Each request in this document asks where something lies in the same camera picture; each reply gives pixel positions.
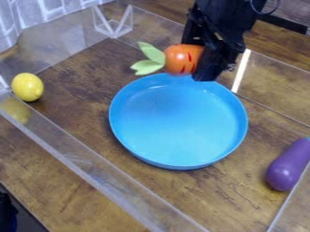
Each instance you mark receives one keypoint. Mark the clear acrylic tray enclosure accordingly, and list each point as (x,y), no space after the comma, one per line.
(68,171)

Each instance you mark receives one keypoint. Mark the blue round plate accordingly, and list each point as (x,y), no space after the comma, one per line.
(176,123)

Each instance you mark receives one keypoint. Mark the yellow toy lemon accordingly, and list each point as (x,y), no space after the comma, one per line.
(27,86)

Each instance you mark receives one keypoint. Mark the purple toy eggplant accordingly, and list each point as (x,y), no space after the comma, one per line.
(286,168)

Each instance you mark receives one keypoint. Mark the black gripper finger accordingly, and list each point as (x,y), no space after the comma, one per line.
(214,62)

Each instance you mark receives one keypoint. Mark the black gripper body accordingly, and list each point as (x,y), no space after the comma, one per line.
(217,23)

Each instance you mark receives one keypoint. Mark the orange toy carrot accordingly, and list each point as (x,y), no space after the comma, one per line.
(178,60)

